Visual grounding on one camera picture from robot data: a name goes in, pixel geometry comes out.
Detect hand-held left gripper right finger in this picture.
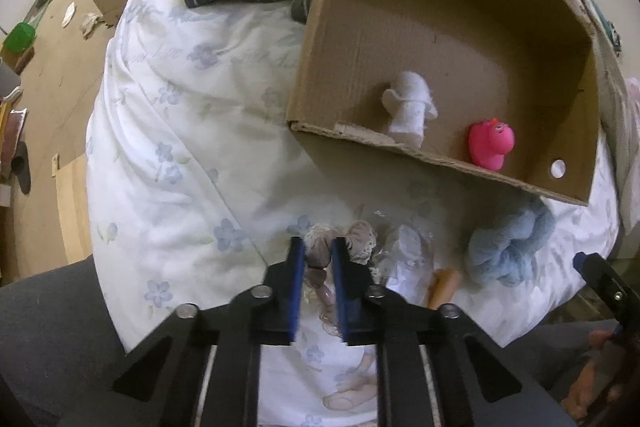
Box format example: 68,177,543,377
332,236,577,427

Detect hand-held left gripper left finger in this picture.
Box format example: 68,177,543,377
112,236,306,427

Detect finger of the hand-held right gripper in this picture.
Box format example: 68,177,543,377
573,251,640,339

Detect small doll with lace dress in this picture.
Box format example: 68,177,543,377
302,220,382,413

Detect brown cardboard box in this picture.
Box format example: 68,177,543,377
285,0,601,207

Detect orange soft toy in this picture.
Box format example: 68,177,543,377
426,269,462,311

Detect person's right hand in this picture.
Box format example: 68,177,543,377
560,329,622,419

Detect clear plastic bag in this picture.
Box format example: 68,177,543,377
361,206,437,299

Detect light blue yarn bundle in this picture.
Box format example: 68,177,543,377
464,196,556,288

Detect white floral bedsheet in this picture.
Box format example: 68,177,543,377
85,0,617,426

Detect pink rubber duck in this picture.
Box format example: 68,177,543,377
468,117,516,172

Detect white plush toy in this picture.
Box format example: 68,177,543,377
382,70,439,148

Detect person's dark trousers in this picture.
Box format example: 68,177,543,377
0,252,640,427

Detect dark slipper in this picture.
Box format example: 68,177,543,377
10,141,34,196

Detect green plastic fly swatter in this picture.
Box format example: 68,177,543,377
2,0,57,56

